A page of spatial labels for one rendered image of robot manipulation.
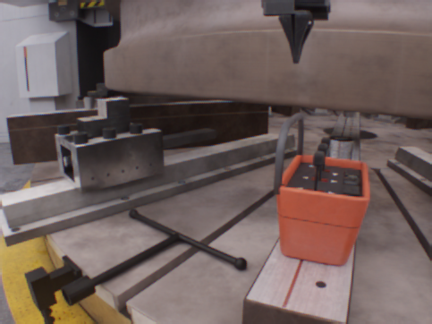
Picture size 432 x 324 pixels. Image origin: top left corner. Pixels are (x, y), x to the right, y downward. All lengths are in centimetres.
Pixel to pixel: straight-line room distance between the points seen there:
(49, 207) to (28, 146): 120
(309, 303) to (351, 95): 79
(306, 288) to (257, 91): 84
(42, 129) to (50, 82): 178
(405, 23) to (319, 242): 90
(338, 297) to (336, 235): 9
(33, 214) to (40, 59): 310
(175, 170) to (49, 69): 288
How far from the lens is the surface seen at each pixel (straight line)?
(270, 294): 45
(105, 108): 153
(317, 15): 54
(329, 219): 47
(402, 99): 111
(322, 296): 46
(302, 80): 111
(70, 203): 152
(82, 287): 105
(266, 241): 129
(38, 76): 439
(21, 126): 261
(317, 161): 47
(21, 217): 148
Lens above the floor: 98
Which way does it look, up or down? 17 degrees down
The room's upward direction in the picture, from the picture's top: straight up
